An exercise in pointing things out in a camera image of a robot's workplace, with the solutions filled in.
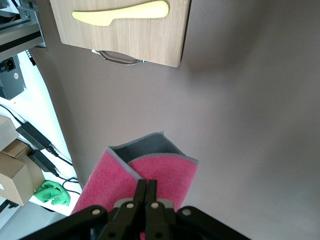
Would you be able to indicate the black power supply unit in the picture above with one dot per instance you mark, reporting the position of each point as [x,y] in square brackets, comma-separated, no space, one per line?
[10,80]

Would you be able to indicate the green cloth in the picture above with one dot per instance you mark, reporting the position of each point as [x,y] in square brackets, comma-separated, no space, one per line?
[52,193]

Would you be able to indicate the black power adapter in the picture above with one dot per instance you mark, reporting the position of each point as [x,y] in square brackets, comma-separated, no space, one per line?
[41,161]
[32,135]

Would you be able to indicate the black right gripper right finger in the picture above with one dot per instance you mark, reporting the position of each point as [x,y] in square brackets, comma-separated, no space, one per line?
[157,222]

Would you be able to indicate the yellow plastic knife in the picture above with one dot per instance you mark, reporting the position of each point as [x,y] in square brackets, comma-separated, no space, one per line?
[130,13]

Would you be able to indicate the aluminium frame post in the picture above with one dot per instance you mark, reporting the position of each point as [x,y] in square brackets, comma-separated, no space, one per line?
[20,32]

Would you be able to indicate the pink grey-backed microfibre cloth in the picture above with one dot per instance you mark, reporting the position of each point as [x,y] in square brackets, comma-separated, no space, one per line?
[165,175]

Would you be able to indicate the wooden cutting board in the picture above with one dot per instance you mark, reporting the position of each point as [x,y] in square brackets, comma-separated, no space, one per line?
[140,40]

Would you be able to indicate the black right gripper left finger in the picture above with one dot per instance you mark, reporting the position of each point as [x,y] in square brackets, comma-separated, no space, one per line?
[127,220]

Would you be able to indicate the brown cardboard box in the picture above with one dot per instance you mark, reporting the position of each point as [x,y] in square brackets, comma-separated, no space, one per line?
[35,172]
[13,180]
[6,132]

